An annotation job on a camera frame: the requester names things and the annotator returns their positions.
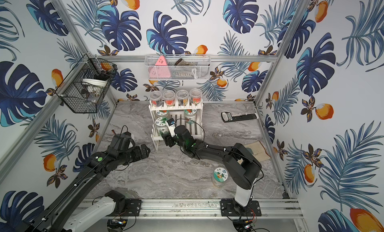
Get black wire basket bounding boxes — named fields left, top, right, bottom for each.
left=55, top=54, right=117, bottom=114

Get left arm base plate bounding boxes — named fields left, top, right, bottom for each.
left=105, top=190, right=143, bottom=217

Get pink triangular packet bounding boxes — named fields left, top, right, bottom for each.
left=149, top=56, right=171, bottom=80

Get white bowl in basket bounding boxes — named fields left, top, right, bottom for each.
left=81, top=79, right=107, bottom=89

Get clear seed container red label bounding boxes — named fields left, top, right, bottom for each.
left=190, top=88, right=202, bottom=105

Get jar with pineapple lid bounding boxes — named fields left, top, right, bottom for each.
left=212, top=167, right=229, bottom=188

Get clear seed container dark seeds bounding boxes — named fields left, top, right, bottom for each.
left=176, top=90, right=189, bottom=106

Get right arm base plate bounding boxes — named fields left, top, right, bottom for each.
left=220, top=199, right=262, bottom=217

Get white mesh wall basket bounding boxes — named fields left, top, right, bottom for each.
left=145, top=54, right=211, bottom=81

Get jar with tomato lid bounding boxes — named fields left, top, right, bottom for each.
left=156, top=110, right=171, bottom=119

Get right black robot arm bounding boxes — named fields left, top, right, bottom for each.
left=162, top=126, right=262, bottom=208

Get white slatted wooden shelf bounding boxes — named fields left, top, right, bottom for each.
left=149, top=99, right=205, bottom=151

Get jar with green tree lid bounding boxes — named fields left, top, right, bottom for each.
left=155, top=117, right=170, bottom=136

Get aluminium mounting rail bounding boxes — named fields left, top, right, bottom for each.
left=59, top=197, right=304, bottom=220

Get jar with strawberry lid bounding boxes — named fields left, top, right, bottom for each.
left=184, top=109, right=197, bottom=124

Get clear seed container front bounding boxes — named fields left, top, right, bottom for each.
left=163, top=91, right=176, bottom=107

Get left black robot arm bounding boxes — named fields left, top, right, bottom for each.
left=15, top=132, right=151, bottom=232

